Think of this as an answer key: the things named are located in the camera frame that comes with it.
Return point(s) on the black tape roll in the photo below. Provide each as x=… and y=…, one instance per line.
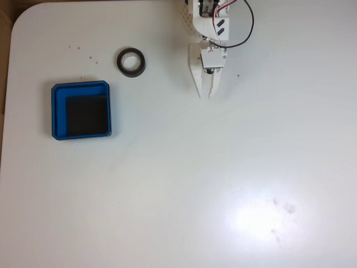
x=134, y=74

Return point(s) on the blue box with black bottom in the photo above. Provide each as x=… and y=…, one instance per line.
x=58, y=111

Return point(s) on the white square camera box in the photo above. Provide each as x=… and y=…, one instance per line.
x=213, y=60

